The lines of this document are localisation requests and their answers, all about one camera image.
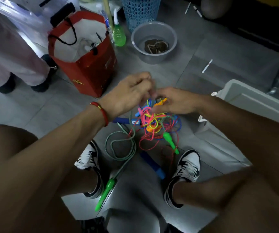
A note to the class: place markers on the person's left hand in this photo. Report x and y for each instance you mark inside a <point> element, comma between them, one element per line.
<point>127,97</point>

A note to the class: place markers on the person's right hand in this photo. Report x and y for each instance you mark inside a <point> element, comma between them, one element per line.
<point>180,101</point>

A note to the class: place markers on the grey plastic storage bin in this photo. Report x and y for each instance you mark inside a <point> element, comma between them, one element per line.
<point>251,99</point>

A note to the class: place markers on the person's left forearm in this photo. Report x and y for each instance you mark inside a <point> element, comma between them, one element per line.
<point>45,162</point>

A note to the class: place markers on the person's right forearm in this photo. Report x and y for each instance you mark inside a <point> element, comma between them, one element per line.
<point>251,133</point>

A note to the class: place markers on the person's right shoe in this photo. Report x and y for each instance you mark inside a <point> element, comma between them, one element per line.
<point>188,165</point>

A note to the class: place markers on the person's left shoe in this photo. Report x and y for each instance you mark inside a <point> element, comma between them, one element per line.
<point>91,155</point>

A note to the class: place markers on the person's right leg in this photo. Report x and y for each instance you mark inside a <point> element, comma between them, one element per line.
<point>226,191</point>

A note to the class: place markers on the clear plastic storage bin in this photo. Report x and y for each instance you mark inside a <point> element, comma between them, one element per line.
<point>28,21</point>

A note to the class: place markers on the person's left leg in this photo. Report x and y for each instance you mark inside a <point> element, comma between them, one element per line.
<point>8,148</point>

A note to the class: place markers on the white marker pen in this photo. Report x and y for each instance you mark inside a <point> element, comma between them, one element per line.
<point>198,11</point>
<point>188,8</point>
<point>207,66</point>

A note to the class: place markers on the red paper bag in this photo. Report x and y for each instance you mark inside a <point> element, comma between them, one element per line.
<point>91,70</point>

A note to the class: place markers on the green spray bottle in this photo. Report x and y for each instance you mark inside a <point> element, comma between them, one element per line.
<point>119,36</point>

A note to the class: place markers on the grey plastic basin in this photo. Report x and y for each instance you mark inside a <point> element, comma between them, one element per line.
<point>139,33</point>

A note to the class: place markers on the small clear water bottle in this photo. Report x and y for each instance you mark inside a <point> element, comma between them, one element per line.
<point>104,18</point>

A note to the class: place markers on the blue mesh wastebasket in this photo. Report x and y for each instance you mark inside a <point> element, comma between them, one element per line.
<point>140,14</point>

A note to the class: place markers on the white oval side table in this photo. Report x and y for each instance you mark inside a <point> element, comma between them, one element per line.
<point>107,12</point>

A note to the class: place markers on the brown ball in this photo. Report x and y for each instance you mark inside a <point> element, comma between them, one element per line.
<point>215,7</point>

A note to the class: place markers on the grey plastic stool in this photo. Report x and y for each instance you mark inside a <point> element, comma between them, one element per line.
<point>134,198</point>

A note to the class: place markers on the black rectangular pad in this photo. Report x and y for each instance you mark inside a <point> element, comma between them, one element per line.
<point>63,14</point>

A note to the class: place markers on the yellow flat board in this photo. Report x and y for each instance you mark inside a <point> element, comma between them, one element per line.
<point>275,2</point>

